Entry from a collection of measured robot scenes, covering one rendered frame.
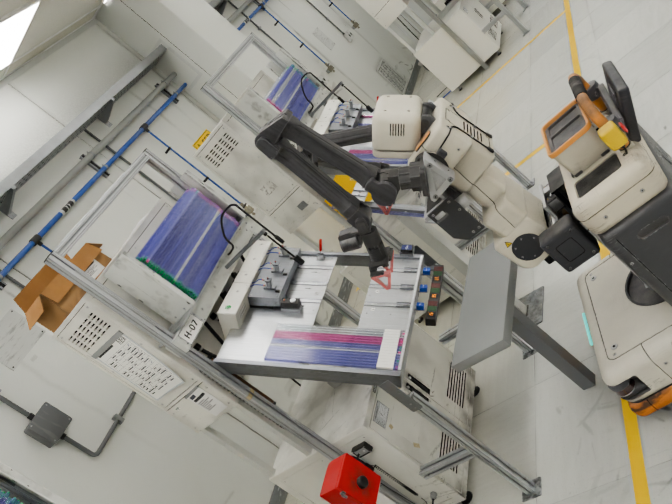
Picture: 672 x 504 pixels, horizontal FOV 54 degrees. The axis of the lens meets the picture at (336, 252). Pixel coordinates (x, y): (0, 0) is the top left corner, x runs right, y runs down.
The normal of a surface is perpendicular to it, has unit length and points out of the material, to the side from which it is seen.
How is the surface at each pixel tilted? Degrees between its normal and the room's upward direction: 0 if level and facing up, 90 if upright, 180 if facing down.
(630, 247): 90
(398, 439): 90
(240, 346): 43
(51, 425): 90
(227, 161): 90
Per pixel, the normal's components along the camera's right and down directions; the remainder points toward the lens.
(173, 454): 0.61, -0.53
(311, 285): -0.13, -0.80
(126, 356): -0.23, 0.57
